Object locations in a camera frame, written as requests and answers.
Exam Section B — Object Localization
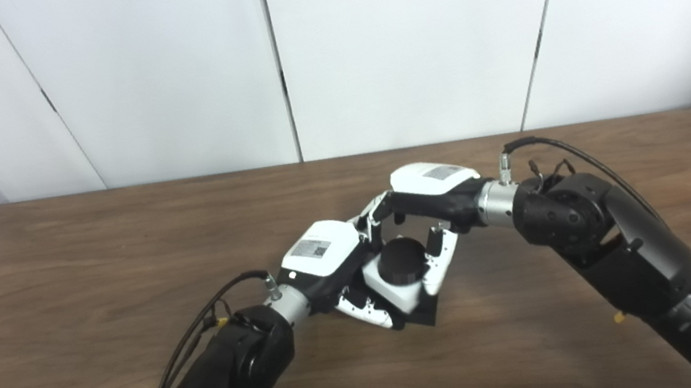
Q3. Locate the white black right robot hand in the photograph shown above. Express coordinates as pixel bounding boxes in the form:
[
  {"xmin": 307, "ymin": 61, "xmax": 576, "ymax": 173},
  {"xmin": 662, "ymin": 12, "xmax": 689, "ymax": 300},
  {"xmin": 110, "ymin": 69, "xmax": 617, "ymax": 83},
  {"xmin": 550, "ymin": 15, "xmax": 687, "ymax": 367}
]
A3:
[{"xmin": 351, "ymin": 154, "xmax": 497, "ymax": 305}]

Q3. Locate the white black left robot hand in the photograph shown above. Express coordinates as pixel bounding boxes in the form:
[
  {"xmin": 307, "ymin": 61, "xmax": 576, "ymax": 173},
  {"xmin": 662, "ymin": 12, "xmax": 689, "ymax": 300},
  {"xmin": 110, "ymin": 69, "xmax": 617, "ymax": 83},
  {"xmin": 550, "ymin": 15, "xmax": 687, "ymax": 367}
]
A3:
[{"xmin": 275, "ymin": 212, "xmax": 398, "ymax": 344}]

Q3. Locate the black peg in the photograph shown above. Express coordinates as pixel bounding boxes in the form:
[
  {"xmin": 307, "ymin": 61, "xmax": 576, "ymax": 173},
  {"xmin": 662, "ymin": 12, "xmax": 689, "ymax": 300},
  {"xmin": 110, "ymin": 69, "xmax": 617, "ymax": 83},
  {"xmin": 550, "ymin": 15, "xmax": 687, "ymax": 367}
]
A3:
[{"xmin": 326, "ymin": 233, "xmax": 445, "ymax": 340}]

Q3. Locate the white square piece with hole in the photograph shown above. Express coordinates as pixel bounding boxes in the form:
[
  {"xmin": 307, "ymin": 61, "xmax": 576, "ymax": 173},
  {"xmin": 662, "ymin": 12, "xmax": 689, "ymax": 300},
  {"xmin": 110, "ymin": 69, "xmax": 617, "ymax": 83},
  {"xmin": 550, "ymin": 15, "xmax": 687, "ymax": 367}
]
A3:
[{"xmin": 361, "ymin": 250, "xmax": 435, "ymax": 320}]

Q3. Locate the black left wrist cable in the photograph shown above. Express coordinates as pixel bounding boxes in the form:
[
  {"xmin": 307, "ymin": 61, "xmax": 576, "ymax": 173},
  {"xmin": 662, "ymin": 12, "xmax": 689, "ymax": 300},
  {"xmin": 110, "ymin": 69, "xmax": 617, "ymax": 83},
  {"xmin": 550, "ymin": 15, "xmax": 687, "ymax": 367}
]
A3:
[{"xmin": 118, "ymin": 266, "xmax": 295, "ymax": 388}]

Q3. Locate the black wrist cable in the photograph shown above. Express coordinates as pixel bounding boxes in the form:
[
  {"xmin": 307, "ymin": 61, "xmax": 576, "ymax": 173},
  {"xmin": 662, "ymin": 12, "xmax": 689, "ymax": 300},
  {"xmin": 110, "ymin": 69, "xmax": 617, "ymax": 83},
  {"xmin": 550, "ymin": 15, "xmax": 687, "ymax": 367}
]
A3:
[
  {"xmin": 118, "ymin": 266, "xmax": 295, "ymax": 388},
  {"xmin": 501, "ymin": 120, "xmax": 667, "ymax": 246}
]

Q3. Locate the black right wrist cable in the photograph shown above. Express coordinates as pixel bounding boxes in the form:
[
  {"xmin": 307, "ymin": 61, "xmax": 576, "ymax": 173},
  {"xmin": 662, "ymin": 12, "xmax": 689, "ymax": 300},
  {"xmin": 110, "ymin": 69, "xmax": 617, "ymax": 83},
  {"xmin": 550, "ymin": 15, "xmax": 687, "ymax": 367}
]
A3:
[{"xmin": 501, "ymin": 120, "xmax": 667, "ymax": 246}]

